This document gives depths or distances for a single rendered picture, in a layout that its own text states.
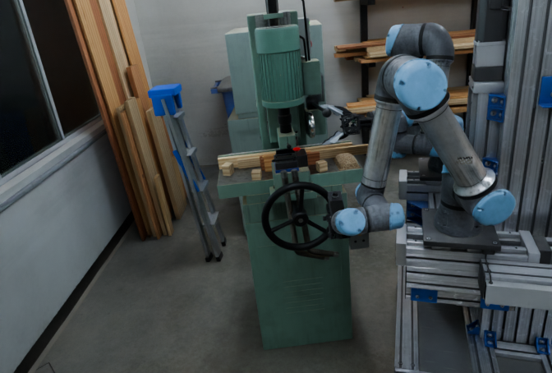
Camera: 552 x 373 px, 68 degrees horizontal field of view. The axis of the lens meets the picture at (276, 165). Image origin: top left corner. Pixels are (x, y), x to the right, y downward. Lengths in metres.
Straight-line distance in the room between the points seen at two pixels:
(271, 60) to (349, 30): 2.49
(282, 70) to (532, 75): 0.83
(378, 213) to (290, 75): 0.70
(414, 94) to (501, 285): 0.67
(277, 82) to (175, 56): 2.64
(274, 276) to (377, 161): 0.86
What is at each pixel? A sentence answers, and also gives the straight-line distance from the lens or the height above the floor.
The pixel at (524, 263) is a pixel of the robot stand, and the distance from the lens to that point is 1.52.
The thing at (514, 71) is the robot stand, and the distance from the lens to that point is 1.48.
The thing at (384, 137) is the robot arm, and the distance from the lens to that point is 1.23.
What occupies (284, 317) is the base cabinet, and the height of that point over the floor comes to 0.19.
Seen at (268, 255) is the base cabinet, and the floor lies 0.54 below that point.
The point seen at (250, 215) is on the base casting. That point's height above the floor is 0.75.
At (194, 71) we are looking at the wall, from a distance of 4.17.
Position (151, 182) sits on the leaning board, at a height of 0.44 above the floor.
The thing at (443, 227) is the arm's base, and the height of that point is 0.84.
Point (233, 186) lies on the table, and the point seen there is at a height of 0.89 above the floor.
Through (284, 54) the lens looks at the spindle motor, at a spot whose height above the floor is 1.37.
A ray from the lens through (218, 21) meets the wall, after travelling 4.07.
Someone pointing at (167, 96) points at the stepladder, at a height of 1.12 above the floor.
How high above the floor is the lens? 1.57
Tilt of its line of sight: 22 degrees down
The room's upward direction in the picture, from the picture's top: 6 degrees counter-clockwise
